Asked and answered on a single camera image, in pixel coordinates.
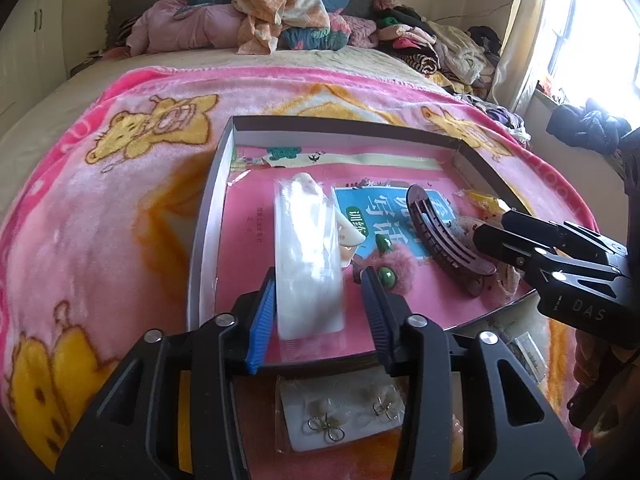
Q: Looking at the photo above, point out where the dark floral quilt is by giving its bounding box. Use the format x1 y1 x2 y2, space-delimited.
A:
277 0 353 51

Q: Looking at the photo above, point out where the clear packet with white clip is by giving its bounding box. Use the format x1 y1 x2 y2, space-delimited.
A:
274 172 348 348

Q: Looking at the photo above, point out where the pile of mixed clothes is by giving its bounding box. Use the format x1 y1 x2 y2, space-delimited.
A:
372 0 503 96

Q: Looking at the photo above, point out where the pink fuzzy cloth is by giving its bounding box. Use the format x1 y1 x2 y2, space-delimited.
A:
340 15 381 48

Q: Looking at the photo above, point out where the dark puffer jacket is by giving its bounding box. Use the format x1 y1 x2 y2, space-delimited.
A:
546 99 633 155

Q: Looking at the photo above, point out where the orange floral cloth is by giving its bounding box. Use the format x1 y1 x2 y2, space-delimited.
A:
232 0 331 56

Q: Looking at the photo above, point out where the cream curtain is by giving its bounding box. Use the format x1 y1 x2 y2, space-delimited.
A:
487 0 556 111

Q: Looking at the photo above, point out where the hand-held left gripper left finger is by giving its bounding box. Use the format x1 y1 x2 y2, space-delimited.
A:
55 277 278 480

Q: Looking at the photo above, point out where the pink book with blue label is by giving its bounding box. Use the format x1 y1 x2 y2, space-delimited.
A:
215 145 531 356

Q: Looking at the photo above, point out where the cream wardrobe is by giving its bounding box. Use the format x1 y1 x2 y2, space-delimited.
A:
0 0 66 126

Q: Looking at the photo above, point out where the clear packet of earrings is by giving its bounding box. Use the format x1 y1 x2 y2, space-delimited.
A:
274 366 408 453

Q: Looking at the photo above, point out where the maroon hair clip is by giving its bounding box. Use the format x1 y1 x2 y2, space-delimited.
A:
406 184 497 277

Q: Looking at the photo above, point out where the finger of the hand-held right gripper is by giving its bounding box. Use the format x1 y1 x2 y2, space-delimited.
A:
472 224 566 286
502 209 628 271

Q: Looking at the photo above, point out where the pink printed blanket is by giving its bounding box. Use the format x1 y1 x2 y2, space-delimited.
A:
0 65 601 476

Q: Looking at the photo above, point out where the small clear packet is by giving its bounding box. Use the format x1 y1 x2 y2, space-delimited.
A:
505 332 548 381

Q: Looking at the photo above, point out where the yellow hair accessory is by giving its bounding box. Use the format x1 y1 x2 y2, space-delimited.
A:
460 189 508 216

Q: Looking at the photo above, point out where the pink fuzzy green-bead hair tie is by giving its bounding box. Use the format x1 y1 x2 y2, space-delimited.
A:
352 250 418 293

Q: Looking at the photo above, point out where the grey cardboard box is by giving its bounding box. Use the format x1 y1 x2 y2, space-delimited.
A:
187 116 546 373

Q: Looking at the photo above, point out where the pink quilted garment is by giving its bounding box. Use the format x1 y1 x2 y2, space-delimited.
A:
125 0 251 56

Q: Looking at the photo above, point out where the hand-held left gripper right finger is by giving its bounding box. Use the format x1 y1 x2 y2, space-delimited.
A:
360 267 586 480

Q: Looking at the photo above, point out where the window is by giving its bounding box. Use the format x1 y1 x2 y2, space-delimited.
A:
545 0 640 111

